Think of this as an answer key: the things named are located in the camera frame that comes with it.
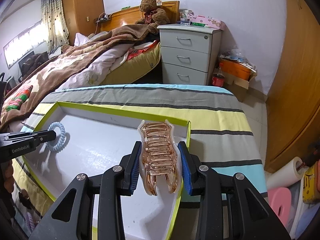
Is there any light blue spiral hair tie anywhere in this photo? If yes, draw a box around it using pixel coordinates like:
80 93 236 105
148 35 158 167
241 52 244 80
45 121 66 152

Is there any rose gold claw hair clip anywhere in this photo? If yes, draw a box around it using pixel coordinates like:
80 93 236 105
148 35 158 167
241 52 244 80
137 120 182 196

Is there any person's left hand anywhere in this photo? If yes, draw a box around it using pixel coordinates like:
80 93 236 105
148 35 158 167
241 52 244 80
4 160 14 193

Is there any red green plaid cushion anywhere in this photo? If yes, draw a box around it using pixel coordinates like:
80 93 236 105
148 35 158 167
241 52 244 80
5 85 33 112

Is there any brown fleece blanket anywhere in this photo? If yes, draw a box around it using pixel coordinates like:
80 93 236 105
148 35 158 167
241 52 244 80
1 24 149 132

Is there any pink foam stool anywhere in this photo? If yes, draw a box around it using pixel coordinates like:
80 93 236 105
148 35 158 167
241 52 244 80
268 187 292 227

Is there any striped tablecloth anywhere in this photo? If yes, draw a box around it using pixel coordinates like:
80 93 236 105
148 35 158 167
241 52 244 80
12 84 267 235

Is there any white paper roll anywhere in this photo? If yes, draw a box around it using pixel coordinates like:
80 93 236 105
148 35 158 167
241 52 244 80
266 157 304 191

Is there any wooden door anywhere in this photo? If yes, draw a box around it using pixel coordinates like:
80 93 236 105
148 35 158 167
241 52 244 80
265 0 319 173

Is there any yellow mattress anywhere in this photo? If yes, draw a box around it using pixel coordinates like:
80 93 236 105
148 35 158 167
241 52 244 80
100 42 161 85

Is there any patterned window curtain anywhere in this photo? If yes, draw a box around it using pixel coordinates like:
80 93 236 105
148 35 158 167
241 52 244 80
41 0 69 53

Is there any red cola bottle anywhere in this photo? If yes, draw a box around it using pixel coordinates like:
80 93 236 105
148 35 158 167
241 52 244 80
212 64 225 87

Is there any orange storage box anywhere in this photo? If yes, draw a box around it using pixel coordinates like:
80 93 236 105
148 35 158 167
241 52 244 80
219 53 257 90

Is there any wooden wardrobe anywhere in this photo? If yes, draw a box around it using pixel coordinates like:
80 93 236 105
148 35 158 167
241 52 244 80
62 0 104 45

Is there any wooden headboard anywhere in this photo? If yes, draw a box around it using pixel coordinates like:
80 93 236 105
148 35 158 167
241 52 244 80
98 1 180 31

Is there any grey drawer nightstand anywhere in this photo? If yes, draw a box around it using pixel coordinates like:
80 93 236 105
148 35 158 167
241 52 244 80
158 24 222 85

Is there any brown teddy bear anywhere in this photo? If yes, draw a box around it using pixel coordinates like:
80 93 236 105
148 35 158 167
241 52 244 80
135 0 170 34

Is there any pink floral box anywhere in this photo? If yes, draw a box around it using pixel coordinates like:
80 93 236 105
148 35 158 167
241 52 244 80
190 15 225 30

